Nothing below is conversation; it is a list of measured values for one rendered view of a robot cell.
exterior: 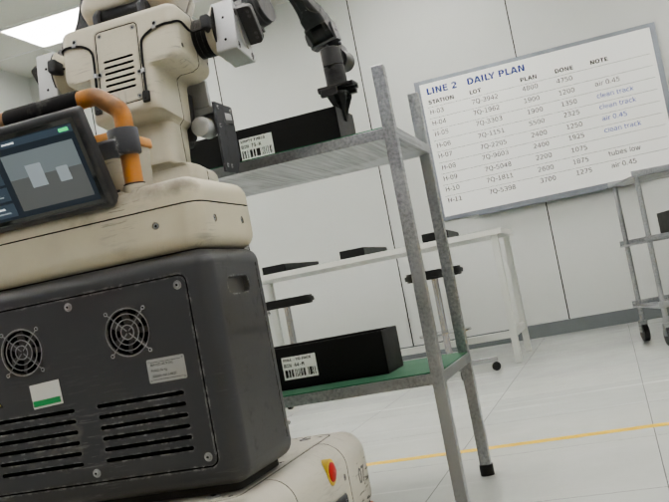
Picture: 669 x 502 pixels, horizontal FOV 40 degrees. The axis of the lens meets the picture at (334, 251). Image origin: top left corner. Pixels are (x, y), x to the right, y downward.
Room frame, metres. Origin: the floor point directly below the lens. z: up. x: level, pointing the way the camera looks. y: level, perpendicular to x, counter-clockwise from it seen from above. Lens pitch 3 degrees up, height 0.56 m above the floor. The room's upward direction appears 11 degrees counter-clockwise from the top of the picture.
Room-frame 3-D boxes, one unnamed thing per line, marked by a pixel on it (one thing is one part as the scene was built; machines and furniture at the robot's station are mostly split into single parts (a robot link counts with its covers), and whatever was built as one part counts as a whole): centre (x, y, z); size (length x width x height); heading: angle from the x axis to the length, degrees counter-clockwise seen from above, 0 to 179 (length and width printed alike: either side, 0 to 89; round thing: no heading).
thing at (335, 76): (2.47, -0.09, 1.15); 0.10 x 0.07 x 0.07; 74
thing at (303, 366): (2.54, 0.17, 0.41); 0.57 x 0.17 x 0.11; 74
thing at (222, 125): (2.09, 0.31, 0.99); 0.28 x 0.16 x 0.22; 74
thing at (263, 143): (2.56, 0.18, 1.01); 0.57 x 0.17 x 0.11; 74
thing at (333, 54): (2.48, -0.09, 1.21); 0.07 x 0.06 x 0.07; 156
